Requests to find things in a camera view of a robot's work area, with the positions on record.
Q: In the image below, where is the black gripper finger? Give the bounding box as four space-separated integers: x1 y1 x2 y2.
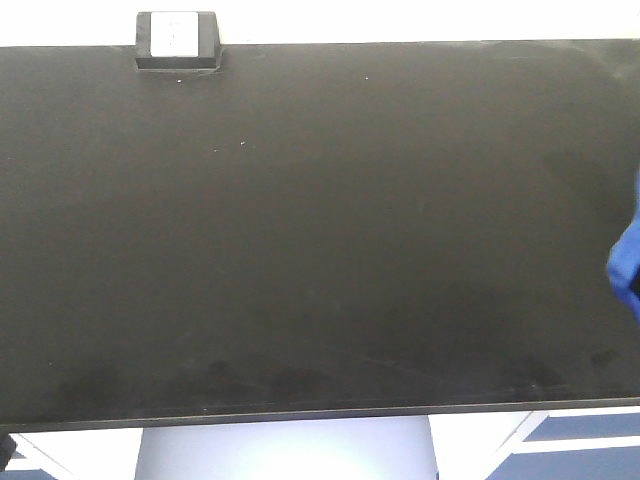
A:
0 433 16 463

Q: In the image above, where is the white bench cabinet base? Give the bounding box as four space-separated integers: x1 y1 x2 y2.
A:
1 407 639 479

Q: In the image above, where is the black benchtop power socket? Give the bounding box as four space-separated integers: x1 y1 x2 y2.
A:
135 11 222 71

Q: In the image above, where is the blue microfiber cloth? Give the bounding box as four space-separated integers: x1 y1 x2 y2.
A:
606 173 639 322

